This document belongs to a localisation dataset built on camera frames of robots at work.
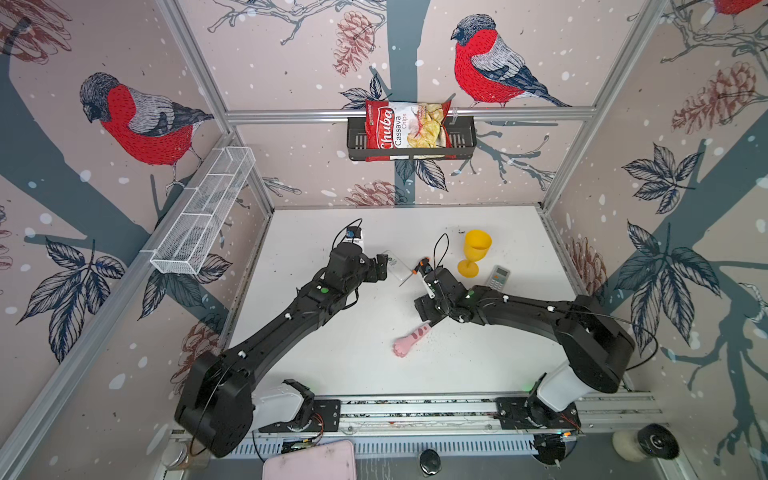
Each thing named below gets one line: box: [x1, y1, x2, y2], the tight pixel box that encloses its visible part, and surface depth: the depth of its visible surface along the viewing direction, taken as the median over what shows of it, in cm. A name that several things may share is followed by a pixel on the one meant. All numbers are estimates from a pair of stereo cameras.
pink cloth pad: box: [262, 440, 357, 480], surface depth 67 cm
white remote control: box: [384, 250, 412, 281], surface depth 103 cm
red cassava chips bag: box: [365, 100, 456, 162], surface depth 89 cm
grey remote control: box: [484, 264, 511, 291], surface depth 102 cm
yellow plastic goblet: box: [457, 229, 492, 278], surface depth 94 cm
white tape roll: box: [612, 423, 680, 462], surface depth 63 cm
